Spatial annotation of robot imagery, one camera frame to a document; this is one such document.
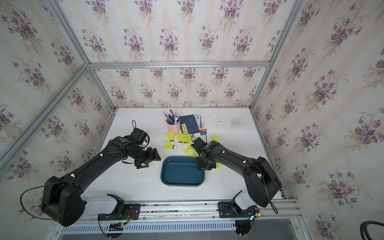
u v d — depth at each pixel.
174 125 0.97
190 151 0.95
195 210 0.75
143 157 0.69
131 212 0.72
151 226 0.76
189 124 1.08
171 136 0.98
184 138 0.98
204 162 0.70
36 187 0.39
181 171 0.86
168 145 0.95
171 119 1.01
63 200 0.39
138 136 0.65
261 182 0.43
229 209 0.67
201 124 1.08
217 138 0.97
